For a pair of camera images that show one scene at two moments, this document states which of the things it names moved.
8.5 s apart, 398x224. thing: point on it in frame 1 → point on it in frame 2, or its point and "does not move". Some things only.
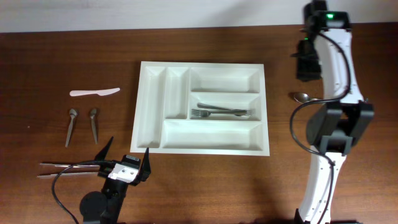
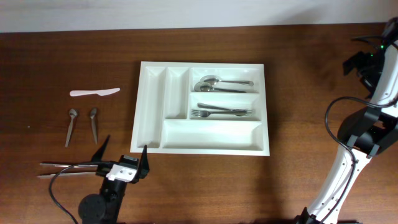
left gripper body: [106, 170] does not move
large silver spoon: [303, 98] → [205, 86]
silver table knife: [214, 106] does not move
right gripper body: [308, 62] → [351, 63]
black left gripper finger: [145, 169] does not move
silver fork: [204, 113] does not move
